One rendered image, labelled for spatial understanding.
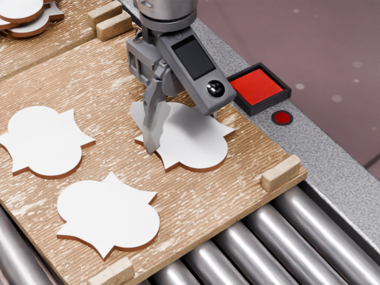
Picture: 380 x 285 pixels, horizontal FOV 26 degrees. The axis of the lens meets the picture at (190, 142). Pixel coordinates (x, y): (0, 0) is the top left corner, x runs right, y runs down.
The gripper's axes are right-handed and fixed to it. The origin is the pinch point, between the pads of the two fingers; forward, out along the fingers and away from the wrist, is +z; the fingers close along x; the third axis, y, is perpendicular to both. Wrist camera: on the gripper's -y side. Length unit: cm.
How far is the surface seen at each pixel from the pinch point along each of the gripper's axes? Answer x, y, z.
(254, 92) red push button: -14.4, 1.9, 1.3
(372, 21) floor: -141, 84, 89
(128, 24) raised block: -7.5, 24.3, -2.2
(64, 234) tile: 22.4, -4.6, 0.0
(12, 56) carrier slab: 10.3, 30.2, -1.3
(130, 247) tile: 17.1, -11.2, 0.6
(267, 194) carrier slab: -2.3, -14.5, 1.7
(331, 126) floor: -93, 55, 91
